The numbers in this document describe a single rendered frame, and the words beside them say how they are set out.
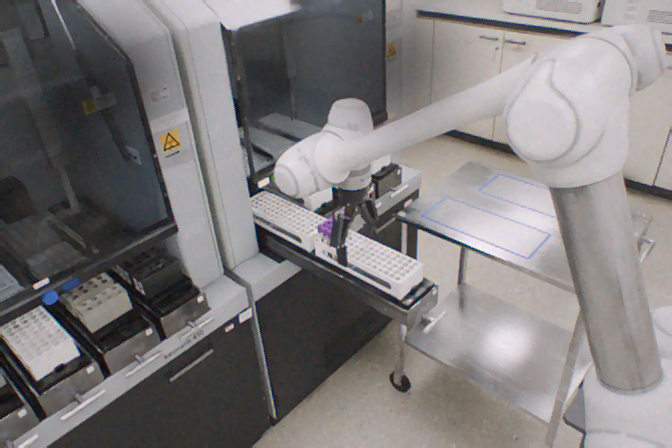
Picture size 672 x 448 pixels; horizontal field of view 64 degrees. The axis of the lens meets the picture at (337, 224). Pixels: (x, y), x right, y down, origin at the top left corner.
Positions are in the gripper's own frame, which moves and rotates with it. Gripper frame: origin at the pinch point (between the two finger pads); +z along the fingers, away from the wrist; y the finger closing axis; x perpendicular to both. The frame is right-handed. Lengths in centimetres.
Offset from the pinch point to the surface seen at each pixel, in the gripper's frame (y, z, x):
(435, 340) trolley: 33, 58, -7
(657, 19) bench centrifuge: 231, -11, -5
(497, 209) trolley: 45.4, 3.7, -17.7
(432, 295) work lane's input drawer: 3.9, 6.9, -22.2
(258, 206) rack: -2.2, -0.1, 37.3
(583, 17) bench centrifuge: 229, -8, 31
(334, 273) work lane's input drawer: -6.6, 5.3, 2.1
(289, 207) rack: 2.8, -0.6, 28.7
